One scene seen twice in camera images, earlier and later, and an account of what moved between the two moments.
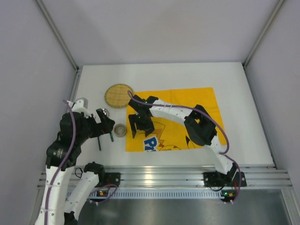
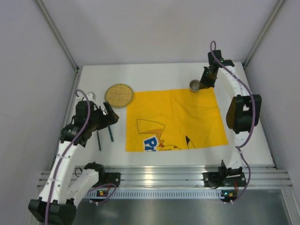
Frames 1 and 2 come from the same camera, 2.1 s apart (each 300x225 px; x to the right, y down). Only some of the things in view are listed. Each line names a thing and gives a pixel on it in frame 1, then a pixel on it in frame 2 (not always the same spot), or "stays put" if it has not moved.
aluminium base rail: (177, 176) stays put
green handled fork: (99, 143) stays put
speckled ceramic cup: (120, 130) to (194, 86)
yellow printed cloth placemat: (170, 133) stays put
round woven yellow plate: (116, 95) stays put
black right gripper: (142, 122) to (206, 82)
